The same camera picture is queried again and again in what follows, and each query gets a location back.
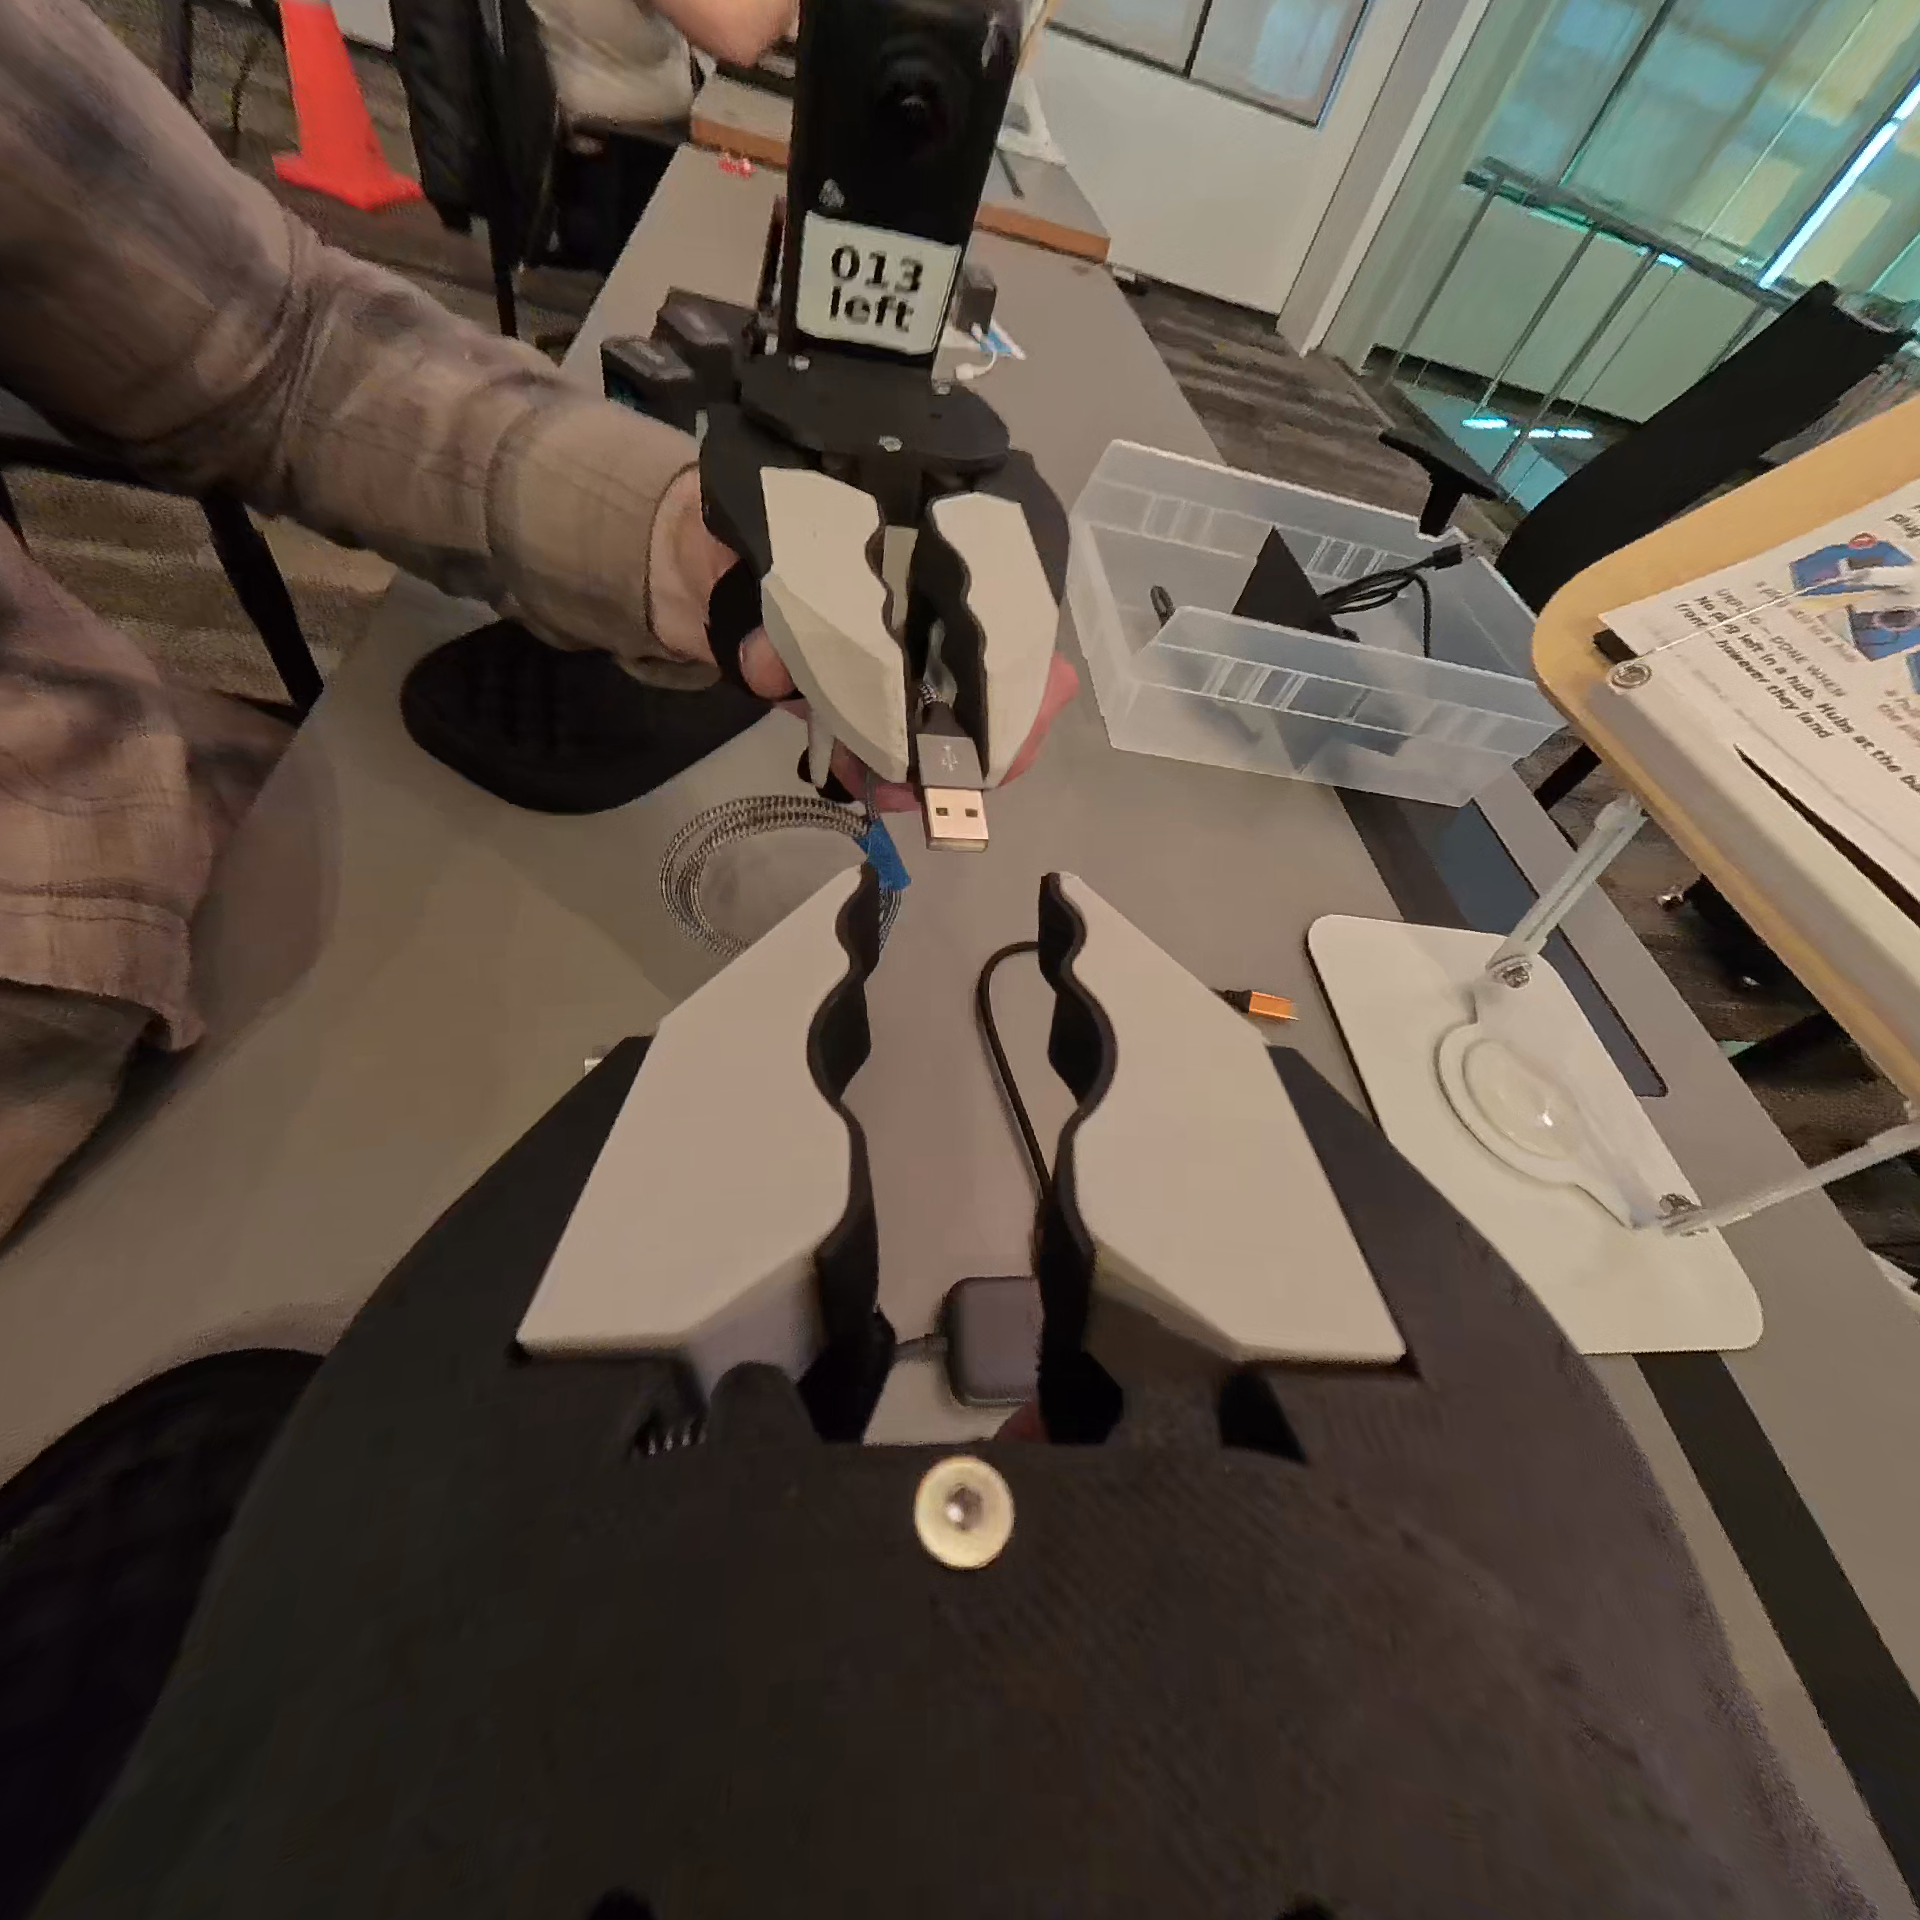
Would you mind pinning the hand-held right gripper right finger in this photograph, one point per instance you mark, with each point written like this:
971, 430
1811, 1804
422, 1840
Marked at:
1230, 1200

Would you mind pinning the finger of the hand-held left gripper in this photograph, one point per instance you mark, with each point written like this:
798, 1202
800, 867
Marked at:
827, 631
996, 617

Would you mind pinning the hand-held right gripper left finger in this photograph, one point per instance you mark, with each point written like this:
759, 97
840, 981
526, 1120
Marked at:
677, 1200

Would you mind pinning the clear plastic bin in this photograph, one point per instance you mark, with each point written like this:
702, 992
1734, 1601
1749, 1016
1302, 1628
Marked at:
1200, 676

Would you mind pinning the slim black usb hub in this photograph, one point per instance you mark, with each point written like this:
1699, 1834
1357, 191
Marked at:
991, 1337

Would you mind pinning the person's left forearm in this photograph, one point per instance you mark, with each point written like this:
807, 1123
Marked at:
361, 361

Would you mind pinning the person's left hand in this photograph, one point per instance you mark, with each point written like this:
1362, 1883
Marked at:
684, 557

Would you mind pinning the wooden side table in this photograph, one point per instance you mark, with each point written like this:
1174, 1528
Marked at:
1036, 216

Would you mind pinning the black bin divider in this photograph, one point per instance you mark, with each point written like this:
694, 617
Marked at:
1284, 592

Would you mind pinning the small black adapter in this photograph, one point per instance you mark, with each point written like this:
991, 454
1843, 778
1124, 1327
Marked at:
667, 354

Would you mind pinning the white stand base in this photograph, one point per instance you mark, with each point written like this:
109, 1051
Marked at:
1681, 1276

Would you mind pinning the orange plastic object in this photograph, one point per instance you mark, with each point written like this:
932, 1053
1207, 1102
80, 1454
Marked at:
336, 106

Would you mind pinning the instruction sheet on stand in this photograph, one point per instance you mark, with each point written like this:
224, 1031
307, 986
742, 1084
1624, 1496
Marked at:
1590, 676

